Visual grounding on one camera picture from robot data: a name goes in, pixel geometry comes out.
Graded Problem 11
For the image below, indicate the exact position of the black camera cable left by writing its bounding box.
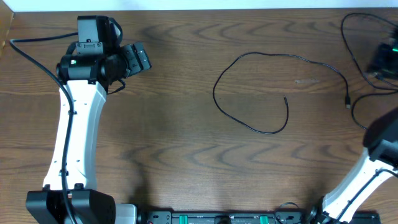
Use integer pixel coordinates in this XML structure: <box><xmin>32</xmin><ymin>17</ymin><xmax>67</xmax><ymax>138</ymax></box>
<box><xmin>8</xmin><ymin>32</ymin><xmax>80</xmax><ymax>224</ymax></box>

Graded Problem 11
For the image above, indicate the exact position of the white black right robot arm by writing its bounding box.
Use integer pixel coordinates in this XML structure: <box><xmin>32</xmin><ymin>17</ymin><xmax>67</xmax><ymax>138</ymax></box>
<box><xmin>304</xmin><ymin>27</ymin><xmax>397</xmax><ymax>223</ymax></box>

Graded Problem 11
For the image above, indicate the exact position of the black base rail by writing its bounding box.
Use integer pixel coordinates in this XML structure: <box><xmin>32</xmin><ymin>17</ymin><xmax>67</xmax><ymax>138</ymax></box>
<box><xmin>114</xmin><ymin>203</ymin><xmax>382</xmax><ymax>224</ymax></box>

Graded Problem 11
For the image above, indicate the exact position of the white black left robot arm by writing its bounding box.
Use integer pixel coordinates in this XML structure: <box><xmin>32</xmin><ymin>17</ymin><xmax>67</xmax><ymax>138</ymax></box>
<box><xmin>25</xmin><ymin>16</ymin><xmax>151</xmax><ymax>223</ymax></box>

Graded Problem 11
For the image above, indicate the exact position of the thin black cable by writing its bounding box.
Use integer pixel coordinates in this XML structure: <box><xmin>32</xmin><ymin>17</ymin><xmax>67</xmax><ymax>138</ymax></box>
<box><xmin>212</xmin><ymin>52</ymin><xmax>352</xmax><ymax>135</ymax></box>
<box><xmin>340</xmin><ymin>12</ymin><xmax>398</xmax><ymax>131</ymax></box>

